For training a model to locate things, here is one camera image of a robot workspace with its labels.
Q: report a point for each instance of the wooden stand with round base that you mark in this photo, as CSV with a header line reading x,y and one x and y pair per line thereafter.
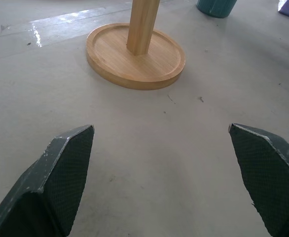
x,y
137,54

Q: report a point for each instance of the teal cup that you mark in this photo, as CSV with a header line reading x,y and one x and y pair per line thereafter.
x,y
214,7

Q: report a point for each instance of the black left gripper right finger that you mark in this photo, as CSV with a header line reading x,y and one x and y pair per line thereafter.
x,y
270,177

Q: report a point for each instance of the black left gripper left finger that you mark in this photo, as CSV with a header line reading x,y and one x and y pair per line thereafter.
x,y
48,187

